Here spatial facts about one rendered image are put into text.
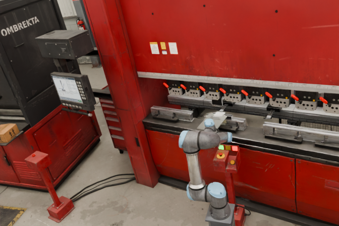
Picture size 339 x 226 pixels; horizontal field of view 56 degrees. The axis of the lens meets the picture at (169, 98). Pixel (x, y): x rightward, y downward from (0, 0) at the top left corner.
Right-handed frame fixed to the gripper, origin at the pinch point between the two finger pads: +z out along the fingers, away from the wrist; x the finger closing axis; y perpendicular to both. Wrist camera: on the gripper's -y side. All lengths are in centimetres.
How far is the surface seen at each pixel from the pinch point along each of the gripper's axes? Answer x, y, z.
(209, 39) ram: -5, -59, -67
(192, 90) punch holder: -30, -47, -19
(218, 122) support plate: -4.1, -24.3, 0.2
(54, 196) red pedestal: -186, 49, 50
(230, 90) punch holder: 8.4, -41.0, -23.9
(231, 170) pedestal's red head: 10.2, 11.6, 19.8
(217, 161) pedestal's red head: -1.3, 8.4, 12.2
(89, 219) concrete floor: -149, 58, 76
